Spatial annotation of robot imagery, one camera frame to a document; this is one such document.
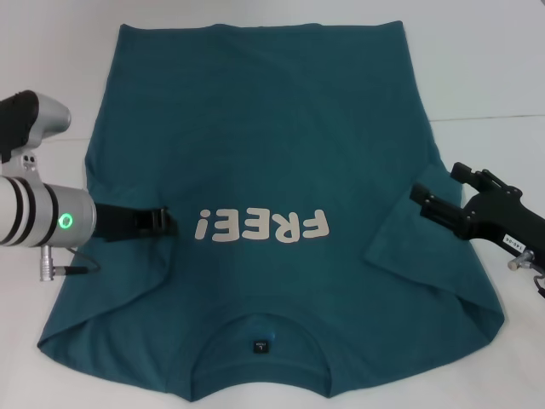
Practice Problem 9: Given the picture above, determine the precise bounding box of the teal t-shirt with FREE print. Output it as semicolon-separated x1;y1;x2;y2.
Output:
36;19;508;391

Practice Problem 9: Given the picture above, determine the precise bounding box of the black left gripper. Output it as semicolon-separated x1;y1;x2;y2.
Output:
94;203;179;243

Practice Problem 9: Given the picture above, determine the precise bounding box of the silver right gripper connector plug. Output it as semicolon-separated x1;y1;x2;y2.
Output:
507;250;536;270

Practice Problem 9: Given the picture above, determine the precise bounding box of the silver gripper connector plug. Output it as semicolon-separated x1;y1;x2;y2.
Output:
39;245;57;282
507;250;536;270

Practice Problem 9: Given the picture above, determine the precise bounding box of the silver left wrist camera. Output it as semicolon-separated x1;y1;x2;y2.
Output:
0;89;72;163

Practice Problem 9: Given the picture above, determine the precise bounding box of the left wrist camera mount bracket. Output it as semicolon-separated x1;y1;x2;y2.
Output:
2;147;43;182

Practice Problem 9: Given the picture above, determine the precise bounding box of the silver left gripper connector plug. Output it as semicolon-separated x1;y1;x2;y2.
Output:
39;245;57;282

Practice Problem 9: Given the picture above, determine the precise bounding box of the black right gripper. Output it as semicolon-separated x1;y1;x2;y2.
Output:
408;161;545;259

